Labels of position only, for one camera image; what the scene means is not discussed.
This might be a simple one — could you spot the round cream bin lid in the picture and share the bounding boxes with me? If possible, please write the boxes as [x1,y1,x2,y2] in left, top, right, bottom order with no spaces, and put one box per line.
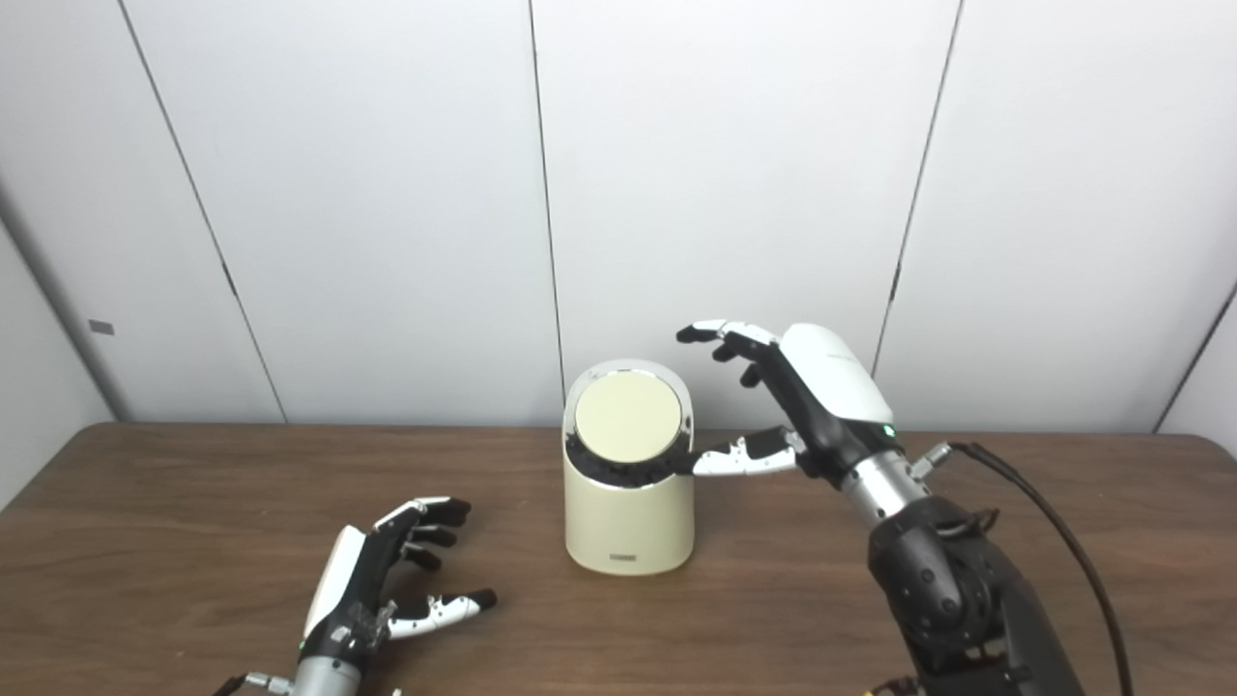
[574,371,683,463]

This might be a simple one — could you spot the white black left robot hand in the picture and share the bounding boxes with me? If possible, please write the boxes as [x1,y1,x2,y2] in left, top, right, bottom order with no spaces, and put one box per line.
[300,497,499,668]

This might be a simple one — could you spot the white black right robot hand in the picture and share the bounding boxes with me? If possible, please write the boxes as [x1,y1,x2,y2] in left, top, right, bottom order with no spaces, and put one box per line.
[676,320,898,481]

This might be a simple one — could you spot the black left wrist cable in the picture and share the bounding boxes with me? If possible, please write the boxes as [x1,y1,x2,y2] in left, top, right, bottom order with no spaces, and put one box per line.
[213,673,294,696]

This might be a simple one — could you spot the cream-colored bin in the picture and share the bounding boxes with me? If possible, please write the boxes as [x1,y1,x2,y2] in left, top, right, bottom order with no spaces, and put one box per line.
[563,360,696,576]

